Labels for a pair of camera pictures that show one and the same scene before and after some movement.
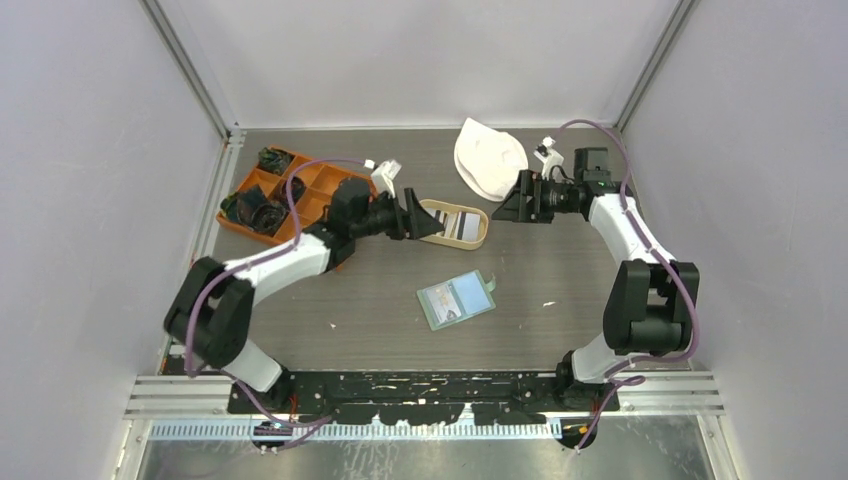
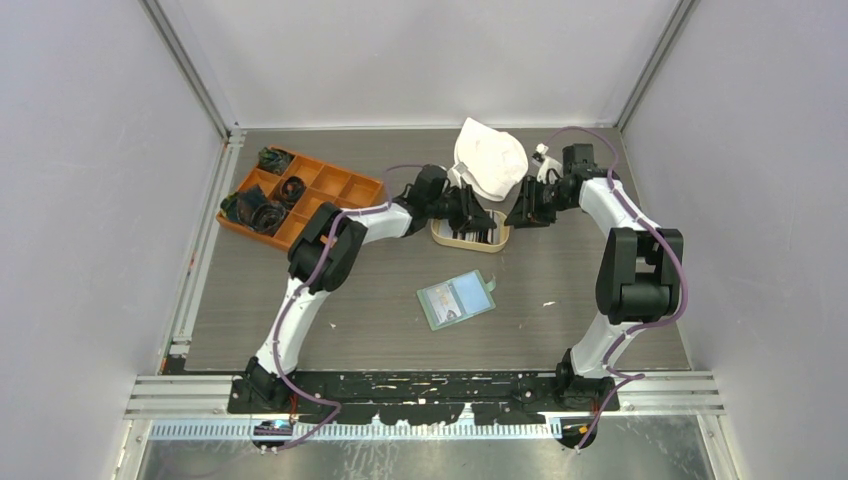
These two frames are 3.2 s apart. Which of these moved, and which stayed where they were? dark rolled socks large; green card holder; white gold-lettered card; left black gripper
Moved: left black gripper
Stayed: white gold-lettered card; dark rolled socks large; green card holder
